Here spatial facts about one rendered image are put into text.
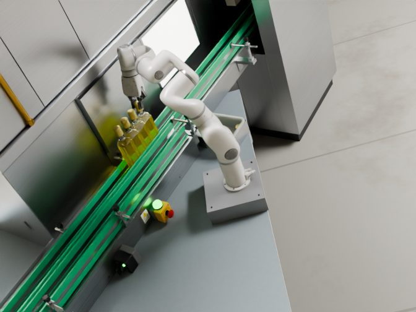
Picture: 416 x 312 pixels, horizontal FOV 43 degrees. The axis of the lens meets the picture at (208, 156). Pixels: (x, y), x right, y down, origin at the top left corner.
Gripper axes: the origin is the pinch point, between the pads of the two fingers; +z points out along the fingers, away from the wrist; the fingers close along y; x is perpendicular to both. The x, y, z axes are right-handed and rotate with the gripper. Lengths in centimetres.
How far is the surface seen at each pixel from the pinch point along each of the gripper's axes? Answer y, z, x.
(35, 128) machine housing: -12, -10, -48
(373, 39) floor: 31, 51, 245
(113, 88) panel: -11.7, -7.2, -1.5
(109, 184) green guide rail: -2.9, 29.7, -26.4
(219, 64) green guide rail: 4, 5, 65
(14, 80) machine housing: -15, -31, -49
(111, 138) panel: -11.7, 14.7, -10.8
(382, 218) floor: 92, 97, 81
